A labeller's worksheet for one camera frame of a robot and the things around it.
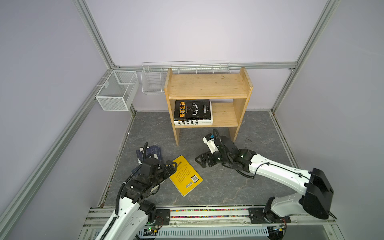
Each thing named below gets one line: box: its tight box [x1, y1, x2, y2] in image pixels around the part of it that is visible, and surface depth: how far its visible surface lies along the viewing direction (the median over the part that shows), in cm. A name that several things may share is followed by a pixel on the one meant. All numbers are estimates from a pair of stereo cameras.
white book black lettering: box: [174, 101, 213, 126], surface depth 84 cm
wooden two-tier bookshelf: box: [164, 67, 254, 146], surface depth 76 cm
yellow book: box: [169, 155, 204, 197], surface depth 86 cm
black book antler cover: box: [174, 99, 211, 120], surface depth 86 cm
